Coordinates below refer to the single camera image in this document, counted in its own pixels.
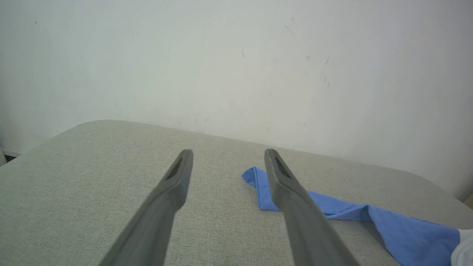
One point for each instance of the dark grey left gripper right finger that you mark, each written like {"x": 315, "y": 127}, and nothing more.
{"x": 299, "y": 214}

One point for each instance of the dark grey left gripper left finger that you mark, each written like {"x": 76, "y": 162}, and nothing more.
{"x": 162, "y": 207}

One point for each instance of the blue and white long-sleeve shirt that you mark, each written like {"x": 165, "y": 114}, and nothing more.
{"x": 406, "y": 236}

